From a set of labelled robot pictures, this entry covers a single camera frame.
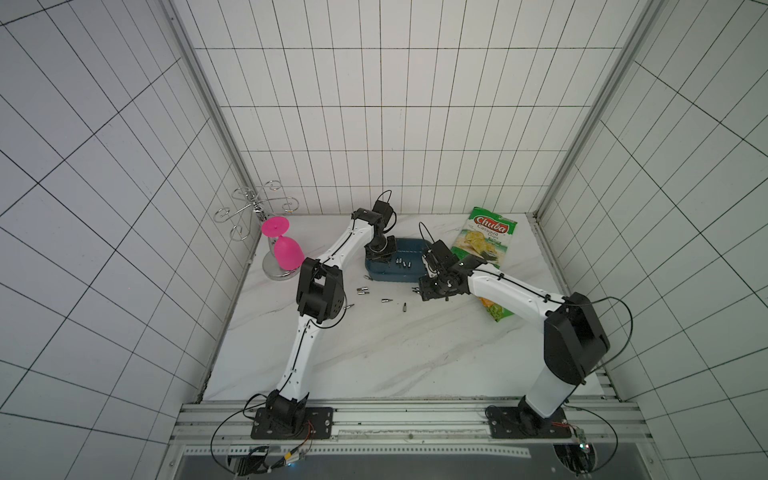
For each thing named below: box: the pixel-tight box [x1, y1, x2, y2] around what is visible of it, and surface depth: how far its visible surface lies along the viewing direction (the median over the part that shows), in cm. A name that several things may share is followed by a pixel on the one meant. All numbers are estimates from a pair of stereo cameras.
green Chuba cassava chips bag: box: [451, 206, 518, 269], surface depth 114 cm
